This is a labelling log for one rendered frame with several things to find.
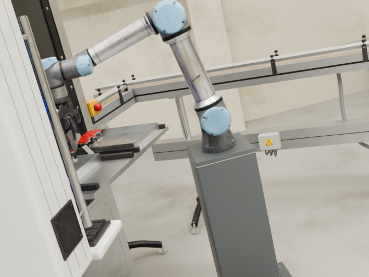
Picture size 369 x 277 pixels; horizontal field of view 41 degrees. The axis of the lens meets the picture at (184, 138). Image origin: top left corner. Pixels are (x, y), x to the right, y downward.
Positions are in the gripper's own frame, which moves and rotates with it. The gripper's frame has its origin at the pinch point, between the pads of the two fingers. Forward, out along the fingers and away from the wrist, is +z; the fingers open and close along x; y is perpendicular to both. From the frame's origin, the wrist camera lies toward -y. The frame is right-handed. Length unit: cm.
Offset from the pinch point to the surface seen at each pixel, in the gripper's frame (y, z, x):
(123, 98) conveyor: 103, 5, 30
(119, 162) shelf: 4.5, 8.8, -17.0
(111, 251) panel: 33, 66, 19
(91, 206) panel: 28, 39, 19
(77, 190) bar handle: -46, -3, -33
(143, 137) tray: 25.6, 6.6, -18.3
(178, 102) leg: 122, 17, 4
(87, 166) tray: -2.6, 6.7, -6.9
